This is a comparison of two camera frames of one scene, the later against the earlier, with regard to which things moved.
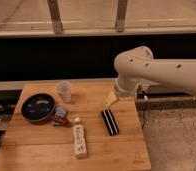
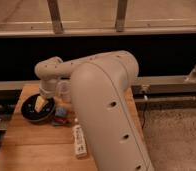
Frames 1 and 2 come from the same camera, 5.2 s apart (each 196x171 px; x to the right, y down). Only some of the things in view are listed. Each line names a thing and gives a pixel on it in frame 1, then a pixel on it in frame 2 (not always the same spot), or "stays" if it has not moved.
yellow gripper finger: (111, 99) -> (39, 103)
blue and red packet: (60, 118) stays
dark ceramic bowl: (37, 108) stays
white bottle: (79, 140) stays
